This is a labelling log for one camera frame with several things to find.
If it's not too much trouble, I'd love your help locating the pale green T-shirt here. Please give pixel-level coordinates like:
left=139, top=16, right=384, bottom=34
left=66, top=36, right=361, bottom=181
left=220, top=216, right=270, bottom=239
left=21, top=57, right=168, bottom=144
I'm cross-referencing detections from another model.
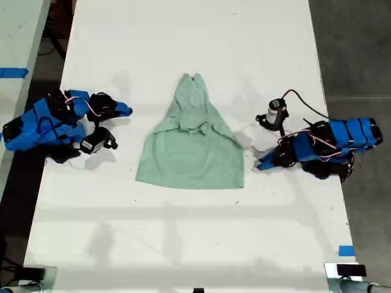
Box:
left=135, top=72, right=246, bottom=190

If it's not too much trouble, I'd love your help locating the long blue tape strip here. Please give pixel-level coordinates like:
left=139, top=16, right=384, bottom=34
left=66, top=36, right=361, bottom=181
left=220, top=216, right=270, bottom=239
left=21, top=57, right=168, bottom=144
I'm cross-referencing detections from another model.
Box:
left=0, top=67, right=29, bottom=80

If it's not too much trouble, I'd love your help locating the white side table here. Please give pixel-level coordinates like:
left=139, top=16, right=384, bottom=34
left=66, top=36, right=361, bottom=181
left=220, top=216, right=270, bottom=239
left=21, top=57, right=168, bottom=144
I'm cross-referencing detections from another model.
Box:
left=0, top=0, right=52, bottom=196

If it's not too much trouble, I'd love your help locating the short blue tape strip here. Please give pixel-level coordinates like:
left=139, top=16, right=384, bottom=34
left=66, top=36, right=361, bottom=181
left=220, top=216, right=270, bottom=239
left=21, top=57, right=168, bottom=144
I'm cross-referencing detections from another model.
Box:
left=338, top=245, right=356, bottom=258

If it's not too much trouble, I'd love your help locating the small black box white plate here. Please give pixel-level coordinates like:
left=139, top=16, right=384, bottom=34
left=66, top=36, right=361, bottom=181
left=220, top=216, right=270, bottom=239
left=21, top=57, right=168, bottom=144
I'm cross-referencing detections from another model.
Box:
left=324, top=262, right=368, bottom=279

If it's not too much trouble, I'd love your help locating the grey metal clamp tube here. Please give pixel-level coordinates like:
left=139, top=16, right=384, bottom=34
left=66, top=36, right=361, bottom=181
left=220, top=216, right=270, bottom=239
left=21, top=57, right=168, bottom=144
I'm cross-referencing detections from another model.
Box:
left=0, top=281, right=44, bottom=293
left=326, top=276, right=391, bottom=293

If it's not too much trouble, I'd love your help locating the black camera box white label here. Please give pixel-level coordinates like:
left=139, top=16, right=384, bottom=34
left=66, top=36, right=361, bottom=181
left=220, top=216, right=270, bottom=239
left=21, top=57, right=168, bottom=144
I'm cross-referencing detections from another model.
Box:
left=79, top=127, right=119, bottom=154

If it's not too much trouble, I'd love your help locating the black camera box white body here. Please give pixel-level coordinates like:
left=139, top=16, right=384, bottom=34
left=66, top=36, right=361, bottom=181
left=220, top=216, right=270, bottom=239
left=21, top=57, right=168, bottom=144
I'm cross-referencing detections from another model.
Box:
left=255, top=98, right=290, bottom=138

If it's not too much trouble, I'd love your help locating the black camera cable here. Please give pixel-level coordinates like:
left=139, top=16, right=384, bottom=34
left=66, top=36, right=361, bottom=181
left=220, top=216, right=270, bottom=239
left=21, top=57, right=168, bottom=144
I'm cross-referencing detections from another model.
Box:
left=281, top=89, right=331, bottom=120

